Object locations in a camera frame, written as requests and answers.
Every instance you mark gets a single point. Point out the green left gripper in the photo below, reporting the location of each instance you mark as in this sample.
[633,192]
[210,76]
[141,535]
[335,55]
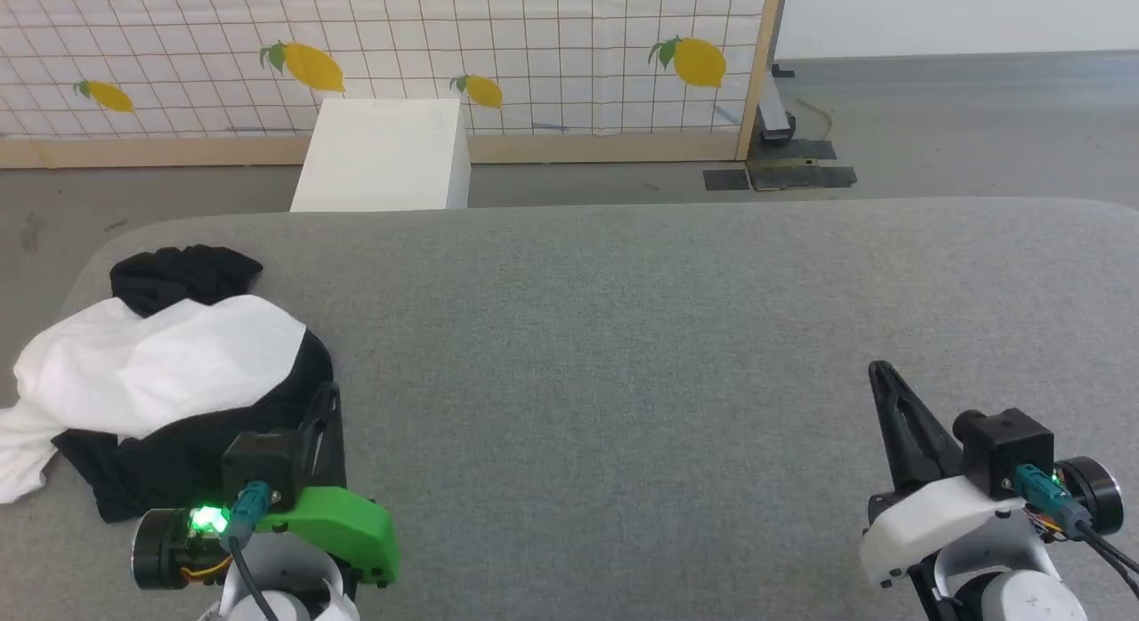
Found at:
[347,532]

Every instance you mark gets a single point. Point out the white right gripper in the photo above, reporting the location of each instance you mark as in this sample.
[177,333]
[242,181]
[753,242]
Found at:
[925,523]

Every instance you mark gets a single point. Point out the black and white t-shirt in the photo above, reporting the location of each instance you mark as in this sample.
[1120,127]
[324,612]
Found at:
[151,372]

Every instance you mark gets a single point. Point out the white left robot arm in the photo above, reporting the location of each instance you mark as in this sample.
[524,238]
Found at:
[294,594]

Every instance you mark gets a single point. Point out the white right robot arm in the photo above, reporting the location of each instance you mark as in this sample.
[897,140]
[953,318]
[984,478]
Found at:
[1014,594]

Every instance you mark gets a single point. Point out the grey fabric sofa seat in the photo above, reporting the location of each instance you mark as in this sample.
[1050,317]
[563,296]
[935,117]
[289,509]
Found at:
[578,381]

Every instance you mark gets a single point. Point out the white box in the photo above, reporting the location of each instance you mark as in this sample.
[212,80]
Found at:
[383,158]

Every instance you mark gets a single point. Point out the large black floor tape patch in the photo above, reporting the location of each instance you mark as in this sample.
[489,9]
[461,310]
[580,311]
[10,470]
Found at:
[801,176]

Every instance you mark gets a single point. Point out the small black floor tape patch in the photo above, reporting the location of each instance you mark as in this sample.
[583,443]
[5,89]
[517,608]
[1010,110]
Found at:
[726,180]

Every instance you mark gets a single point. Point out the grey metal partition foot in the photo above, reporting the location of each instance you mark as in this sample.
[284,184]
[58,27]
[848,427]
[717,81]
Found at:
[772,114]

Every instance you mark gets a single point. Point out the lemon print partition screen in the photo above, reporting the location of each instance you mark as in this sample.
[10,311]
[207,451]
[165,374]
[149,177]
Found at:
[534,34]

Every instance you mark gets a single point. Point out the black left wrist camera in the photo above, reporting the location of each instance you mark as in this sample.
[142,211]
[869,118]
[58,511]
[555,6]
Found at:
[262,465]

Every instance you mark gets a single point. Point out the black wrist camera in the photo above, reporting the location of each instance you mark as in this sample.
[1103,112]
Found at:
[262,465]
[1010,443]

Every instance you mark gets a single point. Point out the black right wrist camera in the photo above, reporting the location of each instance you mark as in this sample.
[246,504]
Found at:
[1010,443]

